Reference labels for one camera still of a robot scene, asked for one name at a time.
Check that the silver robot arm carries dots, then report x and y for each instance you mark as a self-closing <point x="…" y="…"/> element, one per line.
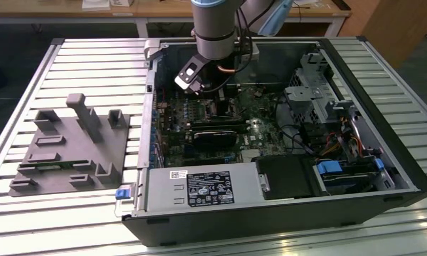
<point x="213" y="26"/>

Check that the CPU socket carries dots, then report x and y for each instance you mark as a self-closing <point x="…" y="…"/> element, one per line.
<point x="210" y="109"/>

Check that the black plastic drive cover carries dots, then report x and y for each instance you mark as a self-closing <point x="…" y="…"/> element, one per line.
<point x="288" y="178"/>

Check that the silver coin cell battery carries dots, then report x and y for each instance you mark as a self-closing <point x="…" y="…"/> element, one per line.
<point x="257" y="92"/>

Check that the installed RAM stick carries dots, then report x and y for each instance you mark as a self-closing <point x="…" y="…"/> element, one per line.
<point x="220" y="127"/>
<point x="220" y="121"/>

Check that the black graphics card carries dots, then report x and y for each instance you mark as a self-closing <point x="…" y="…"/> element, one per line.
<point x="213" y="138"/>

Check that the green motherboard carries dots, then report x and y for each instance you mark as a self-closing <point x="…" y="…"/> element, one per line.
<point x="267" y="133"/>

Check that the metal disk bay cage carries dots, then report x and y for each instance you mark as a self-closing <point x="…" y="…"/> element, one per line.
<point x="301" y="98"/>

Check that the silver heatsink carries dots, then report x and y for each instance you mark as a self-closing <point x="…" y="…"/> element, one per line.
<point x="251" y="155"/>

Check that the white box with black print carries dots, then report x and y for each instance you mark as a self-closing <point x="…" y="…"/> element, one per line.
<point x="122" y="2"/>

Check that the hard disk in blue carrier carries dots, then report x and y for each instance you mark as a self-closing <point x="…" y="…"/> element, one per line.
<point x="328" y="168"/>

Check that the grey power supply unit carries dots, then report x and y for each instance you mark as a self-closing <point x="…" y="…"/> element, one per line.
<point x="162" y="192"/>

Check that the grey parts rack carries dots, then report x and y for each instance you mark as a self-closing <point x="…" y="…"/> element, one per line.
<point x="74" y="149"/>

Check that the blue case latch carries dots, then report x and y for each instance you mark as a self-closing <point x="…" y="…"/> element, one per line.
<point x="122" y="193"/>

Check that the wooden cabinet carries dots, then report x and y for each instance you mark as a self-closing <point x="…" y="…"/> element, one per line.
<point x="395" y="26"/>

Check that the blue plastic clip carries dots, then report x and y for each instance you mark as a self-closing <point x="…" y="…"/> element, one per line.
<point x="379" y="163"/>

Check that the wooden desk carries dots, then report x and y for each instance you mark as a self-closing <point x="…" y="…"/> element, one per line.
<point x="56" y="12"/>

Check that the black PC case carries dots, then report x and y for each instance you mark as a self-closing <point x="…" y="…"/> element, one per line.
<point x="235" y="226"/>

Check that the green RAM stick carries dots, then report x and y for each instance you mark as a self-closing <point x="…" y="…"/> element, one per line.
<point x="53" y="166"/>

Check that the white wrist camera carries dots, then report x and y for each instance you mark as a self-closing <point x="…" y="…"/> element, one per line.
<point x="189" y="74"/>

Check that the grey camera mount plate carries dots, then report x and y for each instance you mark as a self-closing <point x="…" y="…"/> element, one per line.
<point x="252" y="52"/>

